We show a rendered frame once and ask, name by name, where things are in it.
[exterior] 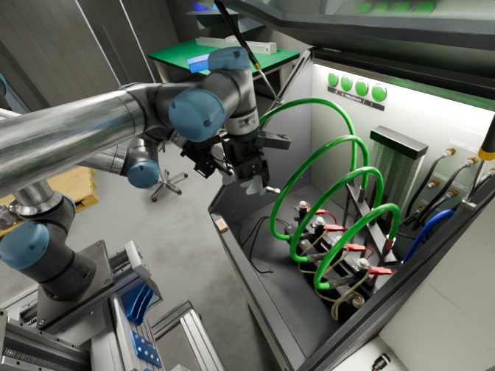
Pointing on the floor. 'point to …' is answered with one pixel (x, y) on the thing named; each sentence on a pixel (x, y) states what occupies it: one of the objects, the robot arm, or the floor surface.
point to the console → (451, 308)
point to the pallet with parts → (82, 184)
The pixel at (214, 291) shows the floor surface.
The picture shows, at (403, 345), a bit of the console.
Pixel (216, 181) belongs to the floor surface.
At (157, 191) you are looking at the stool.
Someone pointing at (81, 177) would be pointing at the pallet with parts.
